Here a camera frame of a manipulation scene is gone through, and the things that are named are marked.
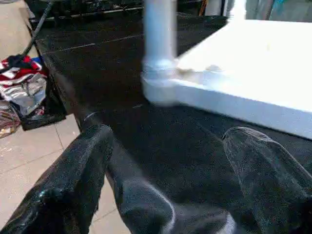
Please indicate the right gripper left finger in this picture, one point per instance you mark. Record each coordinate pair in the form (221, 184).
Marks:
(68, 190)

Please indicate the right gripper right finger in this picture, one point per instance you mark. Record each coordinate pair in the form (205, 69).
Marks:
(275, 187)

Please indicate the white plastic table top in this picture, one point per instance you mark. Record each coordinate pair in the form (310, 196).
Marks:
(253, 63)

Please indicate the pile of colourful clothes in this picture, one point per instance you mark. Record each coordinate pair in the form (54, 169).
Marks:
(22, 78)

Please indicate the black work mat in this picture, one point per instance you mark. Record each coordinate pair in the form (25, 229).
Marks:
(122, 73)

